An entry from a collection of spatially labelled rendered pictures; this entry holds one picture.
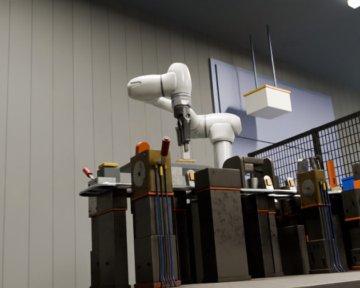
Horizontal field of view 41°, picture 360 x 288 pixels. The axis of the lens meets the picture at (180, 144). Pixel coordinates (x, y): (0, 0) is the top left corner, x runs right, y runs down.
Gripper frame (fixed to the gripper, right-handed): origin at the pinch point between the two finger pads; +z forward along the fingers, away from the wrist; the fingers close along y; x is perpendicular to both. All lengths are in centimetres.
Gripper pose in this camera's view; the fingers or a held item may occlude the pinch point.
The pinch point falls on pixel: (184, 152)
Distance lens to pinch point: 207.4
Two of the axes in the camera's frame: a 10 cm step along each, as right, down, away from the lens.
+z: 0.7, 9.6, -2.7
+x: 9.3, 0.3, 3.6
